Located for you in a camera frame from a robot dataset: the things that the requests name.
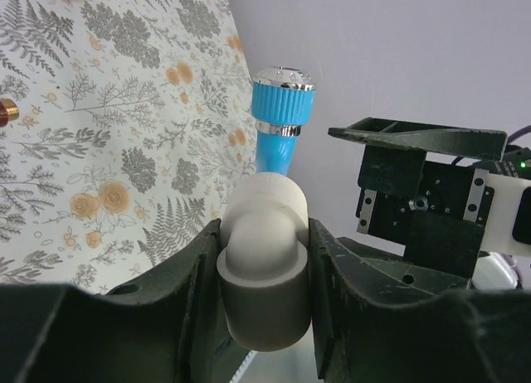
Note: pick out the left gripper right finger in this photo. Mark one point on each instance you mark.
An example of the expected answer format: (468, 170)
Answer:
(371, 327)

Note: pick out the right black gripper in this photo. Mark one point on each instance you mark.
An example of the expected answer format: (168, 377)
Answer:
(437, 211)

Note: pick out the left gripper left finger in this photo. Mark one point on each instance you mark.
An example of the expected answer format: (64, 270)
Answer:
(157, 327)

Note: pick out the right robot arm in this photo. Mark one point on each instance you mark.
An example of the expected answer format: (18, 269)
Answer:
(497, 271)

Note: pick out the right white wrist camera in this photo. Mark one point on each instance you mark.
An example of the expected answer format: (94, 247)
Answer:
(498, 236)

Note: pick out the blue plastic water faucet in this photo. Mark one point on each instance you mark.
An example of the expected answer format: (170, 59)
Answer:
(281, 103)

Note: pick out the brown plastic water faucet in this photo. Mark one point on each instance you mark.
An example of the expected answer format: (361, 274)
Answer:
(9, 111)

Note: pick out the white elbow fitting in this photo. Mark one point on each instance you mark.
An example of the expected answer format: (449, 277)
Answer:
(263, 265)

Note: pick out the floral patterned table mat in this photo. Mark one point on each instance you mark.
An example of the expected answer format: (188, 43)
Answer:
(134, 127)

